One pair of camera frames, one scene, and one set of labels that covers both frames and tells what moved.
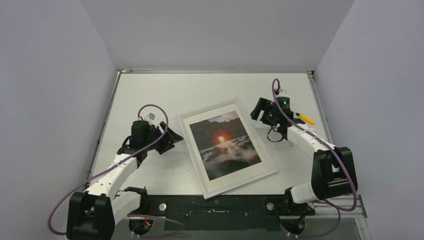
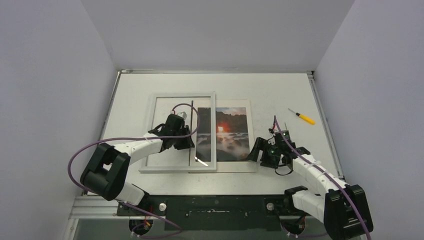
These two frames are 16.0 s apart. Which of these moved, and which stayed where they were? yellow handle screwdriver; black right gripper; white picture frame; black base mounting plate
Moved: black right gripper; white picture frame
Stayed: yellow handle screwdriver; black base mounting plate
